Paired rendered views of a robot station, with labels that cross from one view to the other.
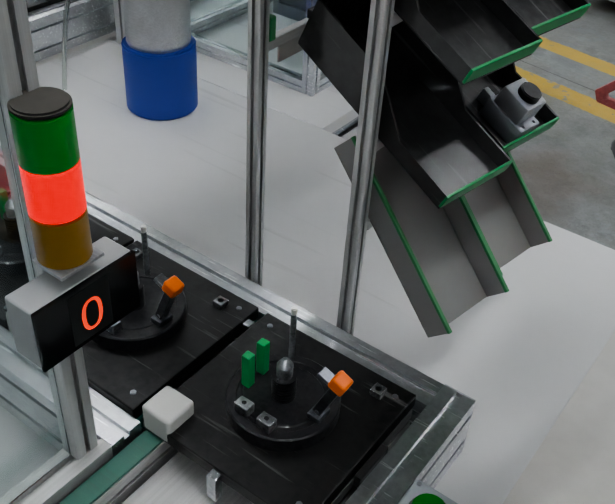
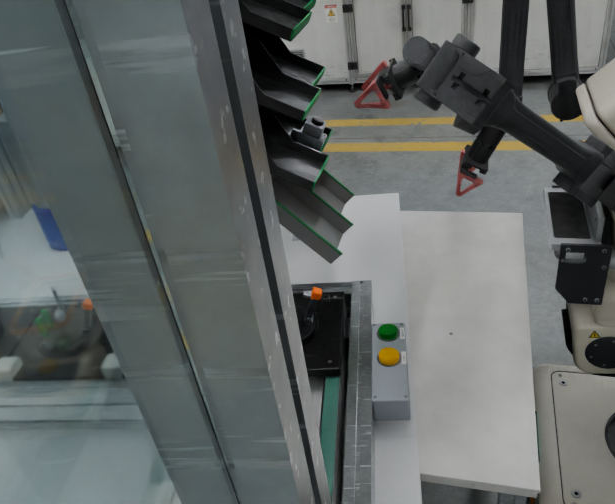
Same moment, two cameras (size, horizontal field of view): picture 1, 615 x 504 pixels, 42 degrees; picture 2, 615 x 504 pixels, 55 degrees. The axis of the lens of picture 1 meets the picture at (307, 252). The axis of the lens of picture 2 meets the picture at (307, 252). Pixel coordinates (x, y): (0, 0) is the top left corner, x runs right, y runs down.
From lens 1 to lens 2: 0.41 m
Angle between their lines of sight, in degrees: 19
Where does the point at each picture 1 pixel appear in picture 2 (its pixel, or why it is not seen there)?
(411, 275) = (309, 235)
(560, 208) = not seen: hidden behind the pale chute
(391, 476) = (359, 330)
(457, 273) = (324, 228)
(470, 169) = (312, 168)
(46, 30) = not seen: outside the picture
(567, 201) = not seen: hidden behind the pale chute
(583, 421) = (416, 272)
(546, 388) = (390, 267)
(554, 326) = (373, 240)
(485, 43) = (297, 100)
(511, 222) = (330, 195)
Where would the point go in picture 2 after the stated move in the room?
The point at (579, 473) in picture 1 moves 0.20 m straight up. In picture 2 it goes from (430, 293) to (429, 225)
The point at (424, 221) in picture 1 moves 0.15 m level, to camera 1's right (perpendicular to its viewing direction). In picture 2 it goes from (296, 209) to (348, 188)
